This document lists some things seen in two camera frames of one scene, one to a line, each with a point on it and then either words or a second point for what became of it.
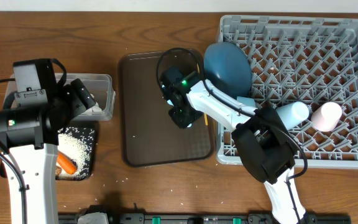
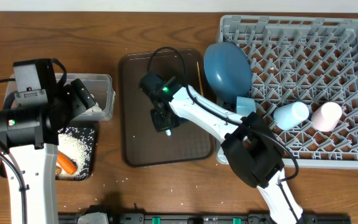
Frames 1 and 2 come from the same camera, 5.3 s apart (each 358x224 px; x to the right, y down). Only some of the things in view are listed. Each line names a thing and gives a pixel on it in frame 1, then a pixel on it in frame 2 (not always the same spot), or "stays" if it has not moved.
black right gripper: x=181 y=121 -> x=161 y=124
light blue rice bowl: x=246 y=101 stays
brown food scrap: x=58 y=170 stays
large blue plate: x=227 y=70 stays
